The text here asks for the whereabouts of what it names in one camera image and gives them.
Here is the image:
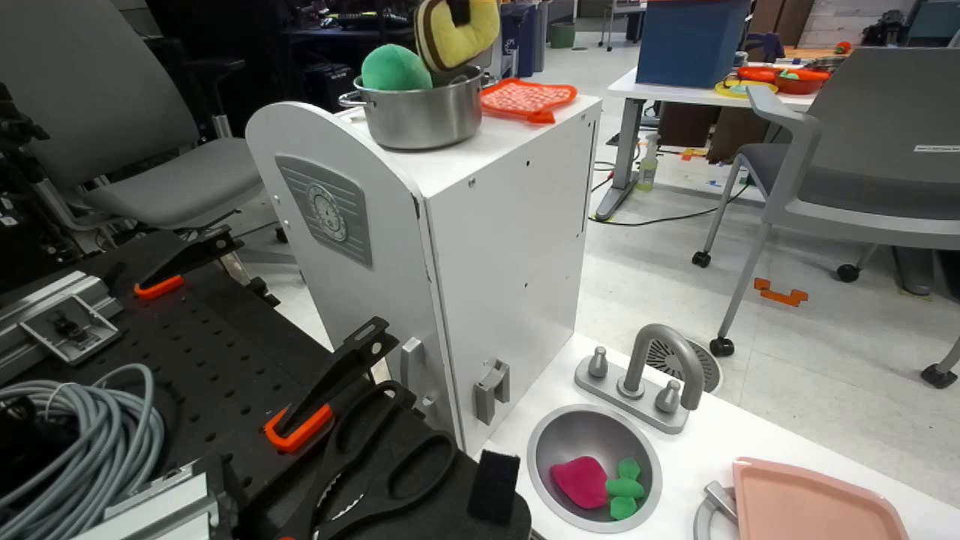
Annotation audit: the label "grey padded chair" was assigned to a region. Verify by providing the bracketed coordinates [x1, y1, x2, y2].
[0, 0, 272, 236]

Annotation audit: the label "metal bracket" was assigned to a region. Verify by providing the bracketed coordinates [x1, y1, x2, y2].
[100, 460, 238, 540]

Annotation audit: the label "aluminium rail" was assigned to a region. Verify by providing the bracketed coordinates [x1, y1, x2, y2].
[0, 267, 109, 355]

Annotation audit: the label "black scissors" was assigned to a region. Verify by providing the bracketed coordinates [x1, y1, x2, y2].
[302, 377, 461, 540]

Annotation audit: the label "orange basket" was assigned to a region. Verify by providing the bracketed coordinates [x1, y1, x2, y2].
[735, 60, 833, 100]

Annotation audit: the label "metal plate with black part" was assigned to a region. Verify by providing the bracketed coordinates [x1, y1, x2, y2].
[18, 294, 123, 368]

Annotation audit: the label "white toy kitchen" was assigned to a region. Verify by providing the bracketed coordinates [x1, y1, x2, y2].
[243, 87, 960, 540]

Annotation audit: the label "black pegboard table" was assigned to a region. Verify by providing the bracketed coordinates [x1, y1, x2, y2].
[0, 227, 534, 540]

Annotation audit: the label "orange mesh pot holder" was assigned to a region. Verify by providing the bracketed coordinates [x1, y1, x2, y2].
[477, 76, 583, 129]

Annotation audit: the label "silver metal pot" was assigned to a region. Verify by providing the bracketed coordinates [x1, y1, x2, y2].
[336, 66, 496, 154]

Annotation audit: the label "pink plastic tray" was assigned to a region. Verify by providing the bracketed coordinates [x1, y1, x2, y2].
[729, 457, 913, 540]

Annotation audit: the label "yellow and black sponge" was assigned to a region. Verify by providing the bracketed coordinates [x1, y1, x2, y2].
[410, 0, 503, 83]

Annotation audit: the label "black orange bar clamp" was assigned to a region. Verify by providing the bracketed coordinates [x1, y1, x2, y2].
[131, 223, 243, 306]
[261, 314, 398, 457]

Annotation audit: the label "small black box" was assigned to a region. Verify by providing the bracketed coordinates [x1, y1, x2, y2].
[465, 448, 521, 528]

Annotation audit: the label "grey toy faucet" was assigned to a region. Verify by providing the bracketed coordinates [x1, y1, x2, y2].
[570, 321, 722, 436]

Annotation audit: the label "grey cable bundle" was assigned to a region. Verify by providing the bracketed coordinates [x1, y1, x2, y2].
[0, 359, 168, 540]

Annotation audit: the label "grey office chair with casters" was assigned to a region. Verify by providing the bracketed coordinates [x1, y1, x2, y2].
[691, 42, 960, 389]

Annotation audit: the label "green plush toy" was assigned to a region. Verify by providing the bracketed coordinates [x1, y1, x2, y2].
[356, 42, 435, 95]

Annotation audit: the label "pink plush toy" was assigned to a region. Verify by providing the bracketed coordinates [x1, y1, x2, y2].
[547, 452, 612, 516]

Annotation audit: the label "white desk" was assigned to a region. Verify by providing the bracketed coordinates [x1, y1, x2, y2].
[587, 66, 818, 225]

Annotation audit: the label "grey toy sink bowl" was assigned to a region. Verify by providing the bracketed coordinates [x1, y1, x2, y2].
[526, 401, 665, 533]

